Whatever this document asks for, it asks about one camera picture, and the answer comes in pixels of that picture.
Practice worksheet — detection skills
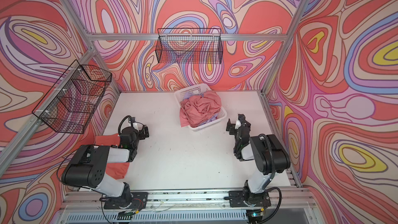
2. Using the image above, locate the pink t shirt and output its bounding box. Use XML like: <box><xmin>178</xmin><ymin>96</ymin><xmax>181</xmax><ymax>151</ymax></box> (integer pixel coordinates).
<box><xmin>179</xmin><ymin>91</ymin><xmax>222</xmax><ymax>128</ymax></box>

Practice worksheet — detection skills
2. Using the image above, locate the white plastic laundry basket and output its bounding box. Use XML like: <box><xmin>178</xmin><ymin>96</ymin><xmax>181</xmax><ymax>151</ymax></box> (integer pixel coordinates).
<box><xmin>174</xmin><ymin>84</ymin><xmax>227</xmax><ymax>131</ymax></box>

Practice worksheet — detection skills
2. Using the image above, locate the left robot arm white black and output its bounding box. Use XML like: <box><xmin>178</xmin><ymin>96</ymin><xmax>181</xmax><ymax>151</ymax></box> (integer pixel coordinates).
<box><xmin>60</xmin><ymin>115</ymin><xmax>149</xmax><ymax>211</ymax></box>

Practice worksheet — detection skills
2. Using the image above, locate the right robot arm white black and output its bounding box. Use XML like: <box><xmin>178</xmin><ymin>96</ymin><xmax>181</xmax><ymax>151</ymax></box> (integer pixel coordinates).
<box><xmin>226</xmin><ymin>114</ymin><xmax>291</xmax><ymax>206</ymax></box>

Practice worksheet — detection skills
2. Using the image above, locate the folded red t shirt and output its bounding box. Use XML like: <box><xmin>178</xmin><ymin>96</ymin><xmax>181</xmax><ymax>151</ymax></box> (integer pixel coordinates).
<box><xmin>95</xmin><ymin>134</ymin><xmax>130</xmax><ymax>180</ymax></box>

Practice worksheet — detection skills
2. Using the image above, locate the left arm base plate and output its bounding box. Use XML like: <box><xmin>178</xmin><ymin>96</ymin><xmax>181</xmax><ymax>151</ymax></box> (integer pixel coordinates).
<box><xmin>100</xmin><ymin>191</ymin><xmax>149</xmax><ymax>210</ymax></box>

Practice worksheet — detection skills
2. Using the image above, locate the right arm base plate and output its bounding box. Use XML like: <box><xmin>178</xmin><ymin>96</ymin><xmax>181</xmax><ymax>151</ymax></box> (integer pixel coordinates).
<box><xmin>224</xmin><ymin>190</ymin><xmax>271</xmax><ymax>208</ymax></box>

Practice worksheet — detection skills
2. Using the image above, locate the black wire basket left wall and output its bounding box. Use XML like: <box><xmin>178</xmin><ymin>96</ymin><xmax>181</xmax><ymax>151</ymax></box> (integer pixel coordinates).
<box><xmin>32</xmin><ymin>60</ymin><xmax>112</xmax><ymax>134</ymax></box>

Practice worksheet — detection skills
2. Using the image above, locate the black wire basket wall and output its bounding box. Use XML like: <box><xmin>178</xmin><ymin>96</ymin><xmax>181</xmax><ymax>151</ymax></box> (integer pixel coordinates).
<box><xmin>155</xmin><ymin>28</ymin><xmax>223</xmax><ymax>64</ymax></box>
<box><xmin>32</xmin><ymin>60</ymin><xmax>112</xmax><ymax>134</ymax></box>

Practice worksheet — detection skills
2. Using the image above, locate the aluminium frame rail base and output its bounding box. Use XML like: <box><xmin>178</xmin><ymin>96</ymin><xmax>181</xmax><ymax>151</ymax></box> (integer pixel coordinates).
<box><xmin>53</xmin><ymin>187</ymin><xmax>325</xmax><ymax>224</ymax></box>

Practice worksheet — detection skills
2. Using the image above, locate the black wire basket back wall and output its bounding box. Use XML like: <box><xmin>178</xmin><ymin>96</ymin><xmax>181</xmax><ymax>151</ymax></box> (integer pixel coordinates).
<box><xmin>155</xmin><ymin>28</ymin><xmax>223</xmax><ymax>64</ymax></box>

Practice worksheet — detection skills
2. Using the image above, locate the aluminium frame back crossbar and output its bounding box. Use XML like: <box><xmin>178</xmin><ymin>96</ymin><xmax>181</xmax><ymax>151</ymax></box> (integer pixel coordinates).
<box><xmin>86</xmin><ymin>33</ymin><xmax>287</xmax><ymax>41</ymax></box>

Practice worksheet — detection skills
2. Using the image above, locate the aluminium frame right post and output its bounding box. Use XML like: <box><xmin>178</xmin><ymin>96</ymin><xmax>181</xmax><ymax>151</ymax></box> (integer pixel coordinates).
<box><xmin>261</xmin><ymin>0</ymin><xmax>310</xmax><ymax>96</ymax></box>

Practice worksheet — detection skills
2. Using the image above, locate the aluminium frame post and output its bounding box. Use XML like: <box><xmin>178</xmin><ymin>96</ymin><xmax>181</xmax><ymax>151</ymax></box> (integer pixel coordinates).
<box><xmin>46</xmin><ymin>0</ymin><xmax>122</xmax><ymax>94</ymax></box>
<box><xmin>261</xmin><ymin>0</ymin><xmax>310</xmax><ymax>96</ymax></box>

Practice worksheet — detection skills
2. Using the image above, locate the aluminium frame left post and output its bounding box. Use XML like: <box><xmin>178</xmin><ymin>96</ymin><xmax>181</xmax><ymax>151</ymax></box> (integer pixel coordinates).
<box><xmin>46</xmin><ymin>0</ymin><xmax>122</xmax><ymax>94</ymax></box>

